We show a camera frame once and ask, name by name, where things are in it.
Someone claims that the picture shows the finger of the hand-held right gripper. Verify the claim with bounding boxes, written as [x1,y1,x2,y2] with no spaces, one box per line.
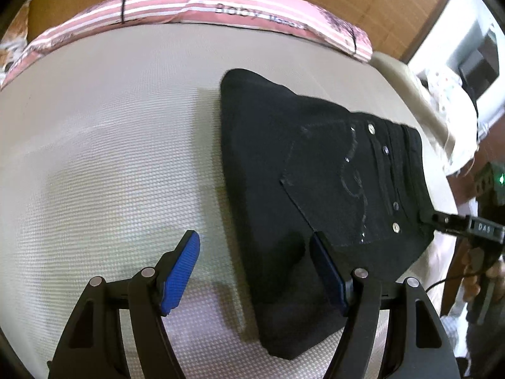
[420,211,471,234]

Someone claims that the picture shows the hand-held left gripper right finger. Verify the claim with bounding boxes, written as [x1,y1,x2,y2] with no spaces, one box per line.
[310,231,462,379]

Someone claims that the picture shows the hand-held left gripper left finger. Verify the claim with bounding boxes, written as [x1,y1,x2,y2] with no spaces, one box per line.
[47,230,201,379]

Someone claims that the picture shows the black pants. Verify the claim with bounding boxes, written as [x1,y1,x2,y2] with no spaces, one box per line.
[219,68,437,361]

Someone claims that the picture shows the person's right hand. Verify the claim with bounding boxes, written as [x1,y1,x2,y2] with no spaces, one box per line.
[461,247,505,304]

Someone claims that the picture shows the white dotted cloth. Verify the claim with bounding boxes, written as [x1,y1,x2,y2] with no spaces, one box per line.
[418,65,480,174]

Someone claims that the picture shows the white woven bed mat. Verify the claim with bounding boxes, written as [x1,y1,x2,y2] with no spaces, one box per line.
[0,24,458,379]

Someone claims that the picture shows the cream mattress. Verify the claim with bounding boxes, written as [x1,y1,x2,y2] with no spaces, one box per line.
[371,51,460,176]

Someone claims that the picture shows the black box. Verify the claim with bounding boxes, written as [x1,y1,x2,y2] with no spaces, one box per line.
[458,32,501,101]

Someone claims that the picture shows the white cabinet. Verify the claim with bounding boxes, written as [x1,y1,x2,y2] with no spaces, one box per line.
[408,0,505,91]

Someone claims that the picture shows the pink striped pillow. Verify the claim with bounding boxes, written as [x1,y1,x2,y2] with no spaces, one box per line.
[0,0,373,89]

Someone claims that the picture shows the orange floral pillow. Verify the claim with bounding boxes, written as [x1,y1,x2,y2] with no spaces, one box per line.
[0,0,31,83]

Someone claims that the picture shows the black cable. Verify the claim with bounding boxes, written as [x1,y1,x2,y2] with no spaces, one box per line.
[424,266,474,291]

